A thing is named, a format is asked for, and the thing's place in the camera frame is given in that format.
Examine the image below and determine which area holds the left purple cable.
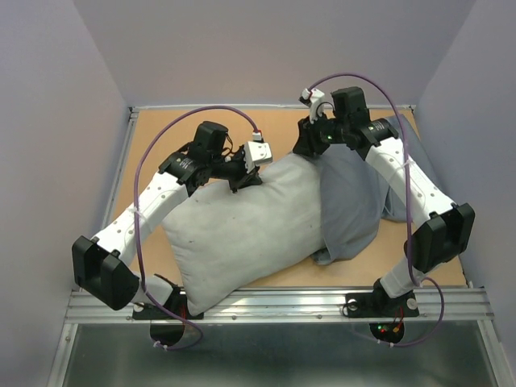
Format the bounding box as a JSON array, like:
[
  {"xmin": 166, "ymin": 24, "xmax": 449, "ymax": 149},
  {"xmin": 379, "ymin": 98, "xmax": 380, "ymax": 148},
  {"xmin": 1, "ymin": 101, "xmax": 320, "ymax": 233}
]
[{"xmin": 135, "ymin": 105, "xmax": 264, "ymax": 351}]

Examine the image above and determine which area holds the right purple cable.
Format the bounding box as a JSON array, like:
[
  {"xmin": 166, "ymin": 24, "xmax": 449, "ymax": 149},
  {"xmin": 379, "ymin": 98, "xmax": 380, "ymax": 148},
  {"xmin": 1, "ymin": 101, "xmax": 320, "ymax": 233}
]
[{"xmin": 302, "ymin": 73, "xmax": 447, "ymax": 347}]

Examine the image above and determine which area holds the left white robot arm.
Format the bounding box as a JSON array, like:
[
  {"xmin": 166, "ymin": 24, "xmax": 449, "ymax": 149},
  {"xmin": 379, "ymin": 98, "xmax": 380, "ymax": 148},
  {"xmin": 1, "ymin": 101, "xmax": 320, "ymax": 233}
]
[{"xmin": 72, "ymin": 121, "xmax": 273, "ymax": 318}]

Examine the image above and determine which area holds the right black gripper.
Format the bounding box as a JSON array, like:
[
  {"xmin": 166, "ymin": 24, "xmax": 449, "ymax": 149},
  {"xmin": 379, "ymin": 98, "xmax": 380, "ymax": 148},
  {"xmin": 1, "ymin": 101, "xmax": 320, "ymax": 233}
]
[{"xmin": 292, "ymin": 109, "xmax": 350, "ymax": 157}]

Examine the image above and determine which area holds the white pillow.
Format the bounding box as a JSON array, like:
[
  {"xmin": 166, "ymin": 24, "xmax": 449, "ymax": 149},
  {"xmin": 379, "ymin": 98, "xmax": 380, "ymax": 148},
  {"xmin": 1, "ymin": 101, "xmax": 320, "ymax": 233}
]
[{"xmin": 162, "ymin": 154, "xmax": 325, "ymax": 315}]

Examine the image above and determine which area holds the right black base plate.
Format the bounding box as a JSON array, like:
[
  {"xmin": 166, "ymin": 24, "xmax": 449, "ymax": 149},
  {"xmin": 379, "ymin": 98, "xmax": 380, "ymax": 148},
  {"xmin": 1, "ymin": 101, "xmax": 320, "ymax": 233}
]
[{"xmin": 342, "ymin": 292, "xmax": 419, "ymax": 318}]

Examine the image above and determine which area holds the purple cable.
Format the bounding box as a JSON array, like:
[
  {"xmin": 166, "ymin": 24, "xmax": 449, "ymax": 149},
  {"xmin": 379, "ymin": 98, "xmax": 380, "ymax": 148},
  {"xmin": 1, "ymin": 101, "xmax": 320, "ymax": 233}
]
[
  {"xmin": 135, "ymin": 105, "xmax": 264, "ymax": 351},
  {"xmin": 302, "ymin": 73, "xmax": 447, "ymax": 347}
]

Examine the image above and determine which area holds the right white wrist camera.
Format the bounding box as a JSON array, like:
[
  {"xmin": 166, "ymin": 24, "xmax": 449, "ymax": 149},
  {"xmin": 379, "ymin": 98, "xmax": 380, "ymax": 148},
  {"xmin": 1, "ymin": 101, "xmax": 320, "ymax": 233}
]
[{"xmin": 298, "ymin": 88, "xmax": 331, "ymax": 123}]

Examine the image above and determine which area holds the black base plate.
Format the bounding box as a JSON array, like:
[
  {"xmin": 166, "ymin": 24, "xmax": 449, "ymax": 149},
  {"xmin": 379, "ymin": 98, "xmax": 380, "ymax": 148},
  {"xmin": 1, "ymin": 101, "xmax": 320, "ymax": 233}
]
[
  {"xmin": 131, "ymin": 293, "xmax": 204, "ymax": 321},
  {"xmin": 342, "ymin": 292, "xmax": 419, "ymax": 318}
]

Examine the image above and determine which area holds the metal front panel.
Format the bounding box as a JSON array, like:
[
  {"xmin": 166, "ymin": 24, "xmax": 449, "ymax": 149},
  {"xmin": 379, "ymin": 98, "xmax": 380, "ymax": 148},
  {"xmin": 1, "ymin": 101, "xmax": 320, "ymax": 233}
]
[{"xmin": 64, "ymin": 322, "xmax": 496, "ymax": 386}]

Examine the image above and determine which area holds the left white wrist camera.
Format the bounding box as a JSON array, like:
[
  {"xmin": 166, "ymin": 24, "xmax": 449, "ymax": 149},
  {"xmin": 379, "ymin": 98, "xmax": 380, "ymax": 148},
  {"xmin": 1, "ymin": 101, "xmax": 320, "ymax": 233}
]
[{"xmin": 244, "ymin": 141, "xmax": 273, "ymax": 169}]

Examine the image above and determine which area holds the grey pillowcase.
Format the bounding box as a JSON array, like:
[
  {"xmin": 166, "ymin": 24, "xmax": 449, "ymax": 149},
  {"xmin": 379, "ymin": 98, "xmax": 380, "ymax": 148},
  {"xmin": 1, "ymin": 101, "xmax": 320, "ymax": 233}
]
[{"xmin": 310, "ymin": 114, "xmax": 443, "ymax": 267}]

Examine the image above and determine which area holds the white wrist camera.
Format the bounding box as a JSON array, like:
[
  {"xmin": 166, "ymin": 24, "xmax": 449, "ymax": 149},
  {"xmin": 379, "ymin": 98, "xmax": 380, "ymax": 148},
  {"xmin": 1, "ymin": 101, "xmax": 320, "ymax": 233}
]
[
  {"xmin": 298, "ymin": 88, "xmax": 331, "ymax": 123},
  {"xmin": 244, "ymin": 141, "xmax": 273, "ymax": 169}
]

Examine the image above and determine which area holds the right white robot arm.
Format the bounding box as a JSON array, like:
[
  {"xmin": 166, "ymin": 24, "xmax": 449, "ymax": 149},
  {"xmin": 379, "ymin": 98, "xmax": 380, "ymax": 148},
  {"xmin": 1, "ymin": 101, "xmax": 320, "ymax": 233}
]
[{"xmin": 293, "ymin": 86, "xmax": 475, "ymax": 314}]

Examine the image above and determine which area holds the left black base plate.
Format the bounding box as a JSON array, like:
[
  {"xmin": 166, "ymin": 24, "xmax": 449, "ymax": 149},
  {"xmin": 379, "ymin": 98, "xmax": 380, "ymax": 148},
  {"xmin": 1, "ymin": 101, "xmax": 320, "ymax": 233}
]
[{"xmin": 131, "ymin": 293, "xmax": 204, "ymax": 321}]

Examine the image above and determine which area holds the aluminium frame rail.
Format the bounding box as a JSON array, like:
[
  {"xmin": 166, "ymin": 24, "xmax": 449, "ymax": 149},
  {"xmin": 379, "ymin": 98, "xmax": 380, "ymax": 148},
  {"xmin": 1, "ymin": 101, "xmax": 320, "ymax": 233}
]
[{"xmin": 64, "ymin": 286, "xmax": 494, "ymax": 324}]

